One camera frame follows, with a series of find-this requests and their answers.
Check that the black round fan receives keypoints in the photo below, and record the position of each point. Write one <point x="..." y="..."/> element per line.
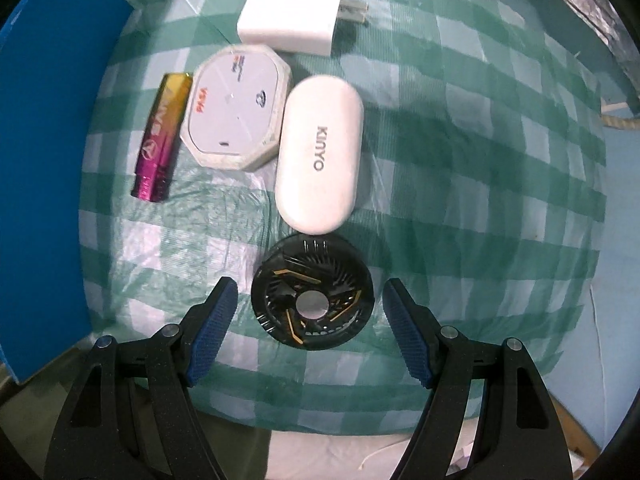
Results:
<point x="280" y="285"/>

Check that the grey plastic sheet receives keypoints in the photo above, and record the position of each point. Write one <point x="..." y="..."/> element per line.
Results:
<point x="590" y="0"/>

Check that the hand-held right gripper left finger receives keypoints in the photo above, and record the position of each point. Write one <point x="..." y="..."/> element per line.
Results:
<point x="212" y="330"/>

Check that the white octagonal box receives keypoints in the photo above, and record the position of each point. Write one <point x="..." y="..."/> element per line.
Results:
<point x="235" y="105"/>

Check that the white plug charger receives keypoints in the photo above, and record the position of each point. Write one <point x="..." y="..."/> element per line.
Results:
<point x="290" y="15"/>

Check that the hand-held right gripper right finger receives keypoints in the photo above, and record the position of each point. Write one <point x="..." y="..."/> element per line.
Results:
<point x="407" y="332"/>

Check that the blue cardboard box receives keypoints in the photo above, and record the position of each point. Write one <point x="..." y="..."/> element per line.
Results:
<point x="40" y="160"/>

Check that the white oval case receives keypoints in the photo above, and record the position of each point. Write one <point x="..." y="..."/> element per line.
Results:
<point x="320" y="160"/>

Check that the light green checkered tablecloth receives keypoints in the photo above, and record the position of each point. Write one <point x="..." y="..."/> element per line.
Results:
<point x="450" y="185"/>

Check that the pink and gold lighter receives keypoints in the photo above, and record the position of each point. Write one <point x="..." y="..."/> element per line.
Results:
<point x="160" y="145"/>

